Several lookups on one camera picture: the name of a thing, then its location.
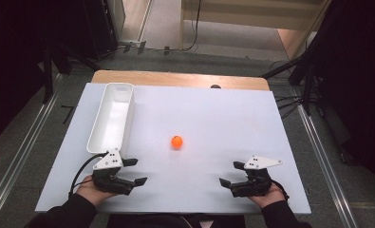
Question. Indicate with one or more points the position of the person's left hand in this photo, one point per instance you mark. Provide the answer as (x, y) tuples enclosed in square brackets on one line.
[(91, 193)]

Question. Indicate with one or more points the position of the metal floor rail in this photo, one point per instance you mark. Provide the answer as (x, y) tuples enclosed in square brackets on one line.
[(20, 153), (326, 171)]

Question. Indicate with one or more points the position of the orange ball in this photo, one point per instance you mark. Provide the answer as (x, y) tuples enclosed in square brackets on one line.
[(177, 142)]

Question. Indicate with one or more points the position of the black cabinet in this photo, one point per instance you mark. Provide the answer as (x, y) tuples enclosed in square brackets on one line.
[(99, 25)]

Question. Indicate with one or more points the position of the white board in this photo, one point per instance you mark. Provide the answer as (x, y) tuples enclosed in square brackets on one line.
[(213, 126)]

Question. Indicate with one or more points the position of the light wooden shelf unit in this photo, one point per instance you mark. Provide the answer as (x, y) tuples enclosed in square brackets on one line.
[(239, 15)]

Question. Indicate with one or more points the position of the long white plastic bin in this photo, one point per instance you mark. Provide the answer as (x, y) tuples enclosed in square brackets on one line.
[(112, 117)]

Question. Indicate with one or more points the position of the black metal stand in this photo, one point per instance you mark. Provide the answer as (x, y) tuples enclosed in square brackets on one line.
[(47, 76), (307, 82)]

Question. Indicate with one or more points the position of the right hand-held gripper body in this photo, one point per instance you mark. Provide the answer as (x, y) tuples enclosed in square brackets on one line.
[(254, 182)]

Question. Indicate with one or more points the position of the wooden table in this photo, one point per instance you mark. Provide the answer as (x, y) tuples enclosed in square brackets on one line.
[(175, 78)]

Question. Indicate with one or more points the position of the small dark knob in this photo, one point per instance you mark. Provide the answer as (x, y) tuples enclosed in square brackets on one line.
[(215, 86)]

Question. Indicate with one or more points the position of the person's right hand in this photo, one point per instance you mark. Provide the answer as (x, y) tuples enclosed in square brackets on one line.
[(269, 197)]

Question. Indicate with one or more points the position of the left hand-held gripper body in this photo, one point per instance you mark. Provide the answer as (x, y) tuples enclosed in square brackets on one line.
[(107, 177)]

